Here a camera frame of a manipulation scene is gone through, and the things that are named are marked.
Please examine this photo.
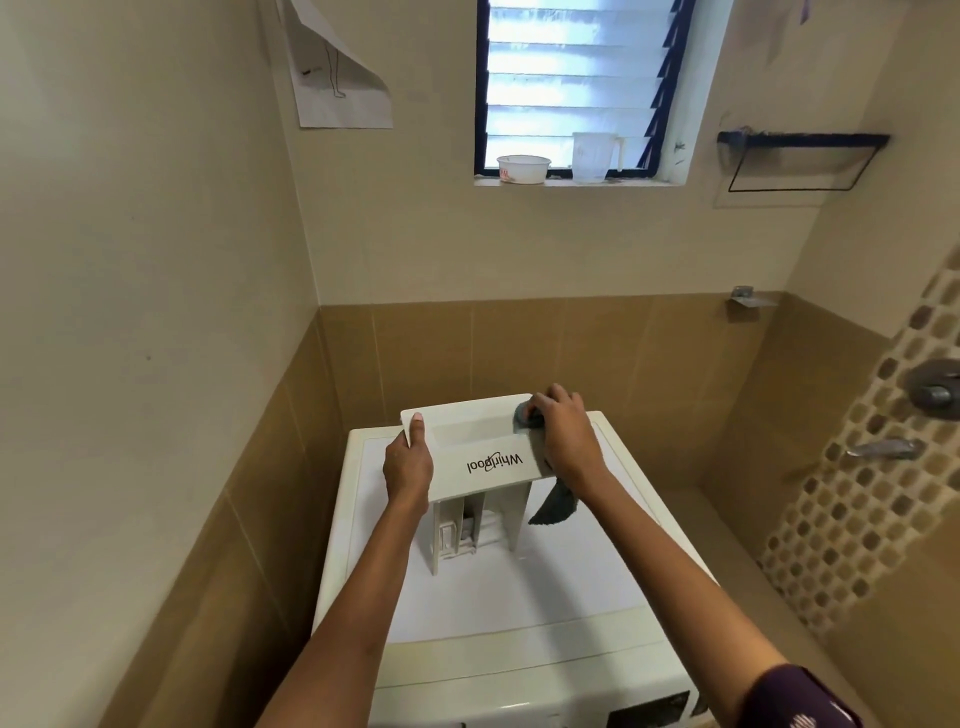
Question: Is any person's right hand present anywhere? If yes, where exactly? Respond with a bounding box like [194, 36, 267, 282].
[524, 383, 609, 500]

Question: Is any person's left hand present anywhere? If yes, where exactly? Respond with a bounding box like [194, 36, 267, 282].
[382, 412, 435, 515]

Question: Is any blue cloth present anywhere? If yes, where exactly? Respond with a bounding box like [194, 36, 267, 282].
[513, 401, 583, 526]

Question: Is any white detergent drawer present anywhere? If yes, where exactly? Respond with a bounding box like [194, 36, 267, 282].
[399, 392, 560, 577]

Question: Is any white washing machine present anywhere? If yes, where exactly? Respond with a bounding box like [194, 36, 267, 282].
[311, 410, 721, 728]

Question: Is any person's right forearm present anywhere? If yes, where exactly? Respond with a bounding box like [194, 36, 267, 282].
[577, 479, 789, 721]

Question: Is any person's left forearm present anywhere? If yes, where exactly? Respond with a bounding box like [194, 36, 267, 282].
[254, 498, 433, 728]

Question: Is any person's dark patterned right sleeve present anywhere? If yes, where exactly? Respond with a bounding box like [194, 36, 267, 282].
[738, 663, 864, 728]

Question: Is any white container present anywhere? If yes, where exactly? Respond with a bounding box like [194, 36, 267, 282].
[496, 154, 553, 185]

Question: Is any black display panel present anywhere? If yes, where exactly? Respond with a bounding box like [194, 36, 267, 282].
[618, 689, 691, 728]

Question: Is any translucent plastic jug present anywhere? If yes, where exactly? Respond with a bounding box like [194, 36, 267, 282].
[571, 131, 625, 185]

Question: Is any chrome shower valve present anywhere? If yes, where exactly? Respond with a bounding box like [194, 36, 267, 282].
[905, 358, 960, 420]

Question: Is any white paper sheet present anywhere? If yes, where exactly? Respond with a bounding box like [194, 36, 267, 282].
[275, 0, 395, 130]

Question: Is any chrome wall tap lever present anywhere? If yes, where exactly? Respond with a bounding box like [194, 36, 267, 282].
[845, 438, 925, 461]

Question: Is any small wall window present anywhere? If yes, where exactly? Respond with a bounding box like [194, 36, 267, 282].
[473, 0, 735, 187]

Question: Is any black wall towel rack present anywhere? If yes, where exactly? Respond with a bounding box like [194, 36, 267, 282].
[716, 128, 892, 193]

